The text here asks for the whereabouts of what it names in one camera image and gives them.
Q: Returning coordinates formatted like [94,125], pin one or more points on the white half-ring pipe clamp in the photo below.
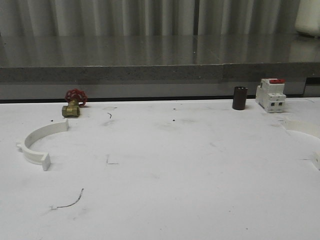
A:
[36,157]

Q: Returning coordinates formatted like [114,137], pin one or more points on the dark brown cylindrical coupling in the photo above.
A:
[239,98]

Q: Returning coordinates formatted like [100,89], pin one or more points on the brass valve red handwheel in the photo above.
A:
[75,99]

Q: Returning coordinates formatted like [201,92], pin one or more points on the grey stone counter slab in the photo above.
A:
[157,59]

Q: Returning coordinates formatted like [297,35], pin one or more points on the white container in background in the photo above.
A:
[308,18]

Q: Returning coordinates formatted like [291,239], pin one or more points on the white circuit breaker red switch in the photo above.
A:
[270,95]

